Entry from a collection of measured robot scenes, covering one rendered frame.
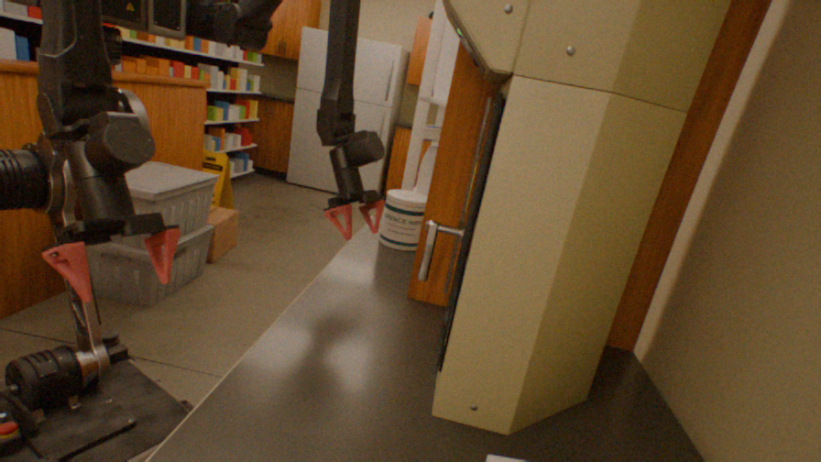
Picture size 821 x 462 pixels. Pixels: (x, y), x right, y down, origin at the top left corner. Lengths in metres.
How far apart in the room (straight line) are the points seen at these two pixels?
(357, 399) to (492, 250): 0.29
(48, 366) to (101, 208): 1.11
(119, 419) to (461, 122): 1.37
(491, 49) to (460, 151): 0.40
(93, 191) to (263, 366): 0.33
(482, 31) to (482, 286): 0.31
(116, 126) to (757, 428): 0.92
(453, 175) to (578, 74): 0.44
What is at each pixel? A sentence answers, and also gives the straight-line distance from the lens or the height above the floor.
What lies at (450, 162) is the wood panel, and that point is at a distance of 0.95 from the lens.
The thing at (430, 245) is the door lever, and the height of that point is 1.17.
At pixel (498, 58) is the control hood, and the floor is 1.42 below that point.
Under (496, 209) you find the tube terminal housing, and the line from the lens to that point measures 0.59.
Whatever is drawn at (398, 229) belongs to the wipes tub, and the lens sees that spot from 1.30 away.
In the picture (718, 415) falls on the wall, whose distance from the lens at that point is 0.93.
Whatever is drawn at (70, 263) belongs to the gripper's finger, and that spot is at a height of 1.09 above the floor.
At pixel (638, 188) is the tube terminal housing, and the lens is 0.72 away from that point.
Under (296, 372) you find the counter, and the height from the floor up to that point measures 0.94.
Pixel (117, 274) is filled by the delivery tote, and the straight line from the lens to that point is 2.93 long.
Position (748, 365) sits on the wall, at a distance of 0.88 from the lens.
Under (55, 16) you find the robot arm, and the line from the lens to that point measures 0.78.
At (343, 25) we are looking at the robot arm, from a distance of 1.07.
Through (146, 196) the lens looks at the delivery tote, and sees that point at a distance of 2.67.
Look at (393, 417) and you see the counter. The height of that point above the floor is 0.94.
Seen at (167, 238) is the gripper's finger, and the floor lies 1.11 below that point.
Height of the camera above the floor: 1.37
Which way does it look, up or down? 17 degrees down
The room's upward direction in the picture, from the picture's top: 11 degrees clockwise
